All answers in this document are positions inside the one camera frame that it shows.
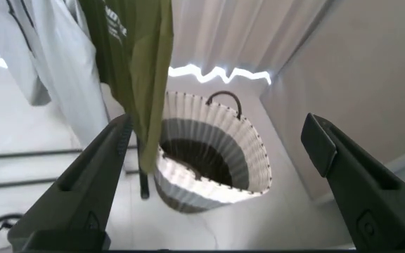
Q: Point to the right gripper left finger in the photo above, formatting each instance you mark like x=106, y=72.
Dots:
x=79, y=196

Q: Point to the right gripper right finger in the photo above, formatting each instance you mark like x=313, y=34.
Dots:
x=371, y=196

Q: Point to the black clothes rack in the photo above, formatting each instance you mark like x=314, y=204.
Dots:
x=143, y=182

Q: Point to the white laundry basket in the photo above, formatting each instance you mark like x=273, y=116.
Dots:
x=202, y=130

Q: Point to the pale grey garment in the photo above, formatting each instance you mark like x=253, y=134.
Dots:
x=65, y=70

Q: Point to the green printed garment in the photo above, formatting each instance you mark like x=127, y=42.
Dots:
x=142, y=70

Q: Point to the white curtain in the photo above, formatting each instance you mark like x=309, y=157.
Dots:
x=230, y=31

